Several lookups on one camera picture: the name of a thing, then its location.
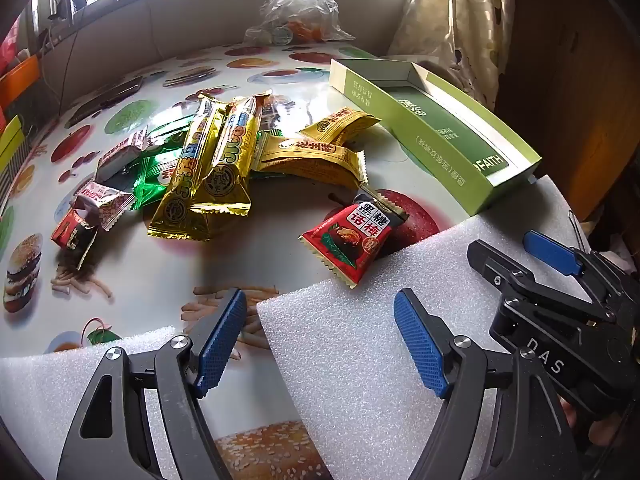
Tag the brown wooden cabinet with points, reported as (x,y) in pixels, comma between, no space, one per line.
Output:
(575,85)

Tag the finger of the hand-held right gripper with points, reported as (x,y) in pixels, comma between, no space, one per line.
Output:
(505,270)
(550,252)

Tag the green cardboard box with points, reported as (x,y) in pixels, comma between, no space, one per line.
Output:
(450,135)

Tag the red plum candy packet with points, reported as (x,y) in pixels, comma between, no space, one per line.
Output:
(72,232)
(350,240)

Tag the round green-lid cup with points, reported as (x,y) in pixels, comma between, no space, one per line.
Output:
(277,35)

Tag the clear plastic bag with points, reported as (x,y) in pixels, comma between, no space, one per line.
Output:
(300,5)

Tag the yellow-green box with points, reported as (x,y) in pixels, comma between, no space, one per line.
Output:
(10,140)

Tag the long gold snack packet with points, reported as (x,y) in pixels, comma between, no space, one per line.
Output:
(185,185)
(225,170)

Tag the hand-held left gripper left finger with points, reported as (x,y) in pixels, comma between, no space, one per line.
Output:
(222,340)

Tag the red printed bag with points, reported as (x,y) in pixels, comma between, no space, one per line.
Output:
(7,50)

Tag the black smartphone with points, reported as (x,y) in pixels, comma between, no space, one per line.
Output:
(107,100)

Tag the person's right hand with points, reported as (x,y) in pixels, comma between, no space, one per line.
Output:
(600,432)

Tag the orange box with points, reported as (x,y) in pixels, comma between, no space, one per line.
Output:
(20,80)

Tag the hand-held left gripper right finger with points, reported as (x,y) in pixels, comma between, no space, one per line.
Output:
(420,345)

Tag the green snack packet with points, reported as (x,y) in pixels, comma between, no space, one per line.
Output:
(155,177)
(167,136)

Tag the small gold pastry packet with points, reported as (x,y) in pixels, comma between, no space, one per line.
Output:
(310,157)
(340,125)

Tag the beige printed curtain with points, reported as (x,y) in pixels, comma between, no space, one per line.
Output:
(450,20)

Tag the white red nougat packet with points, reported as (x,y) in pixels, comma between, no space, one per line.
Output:
(120,152)
(102,200)

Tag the orange tangerine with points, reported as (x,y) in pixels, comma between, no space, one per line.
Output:
(307,31)

